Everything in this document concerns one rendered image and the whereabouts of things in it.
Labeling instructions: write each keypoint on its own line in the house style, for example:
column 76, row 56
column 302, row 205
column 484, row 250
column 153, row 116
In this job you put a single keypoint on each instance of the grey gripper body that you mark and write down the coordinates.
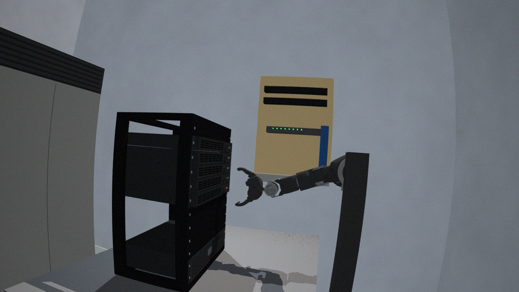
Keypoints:
column 256, row 188

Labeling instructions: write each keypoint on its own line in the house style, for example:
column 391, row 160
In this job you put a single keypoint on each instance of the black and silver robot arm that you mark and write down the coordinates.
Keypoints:
column 319, row 176

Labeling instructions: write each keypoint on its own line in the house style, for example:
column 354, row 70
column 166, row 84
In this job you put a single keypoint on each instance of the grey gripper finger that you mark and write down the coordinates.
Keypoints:
column 244, row 203
column 251, row 174

